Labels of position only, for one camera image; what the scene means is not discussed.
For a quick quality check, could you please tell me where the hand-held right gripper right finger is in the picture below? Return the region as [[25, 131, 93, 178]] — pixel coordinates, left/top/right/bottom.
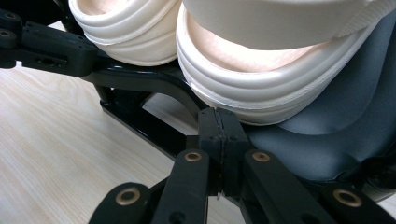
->
[[216, 107, 250, 198]]

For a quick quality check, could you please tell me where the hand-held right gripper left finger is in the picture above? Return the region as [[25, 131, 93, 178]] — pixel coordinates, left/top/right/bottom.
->
[[198, 106, 225, 197]]

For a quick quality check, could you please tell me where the black metal rack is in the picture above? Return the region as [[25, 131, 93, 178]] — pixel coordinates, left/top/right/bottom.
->
[[79, 57, 219, 161]]

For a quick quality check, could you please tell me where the grey cloth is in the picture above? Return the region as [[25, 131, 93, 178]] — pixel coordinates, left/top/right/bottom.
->
[[246, 8, 396, 202]]

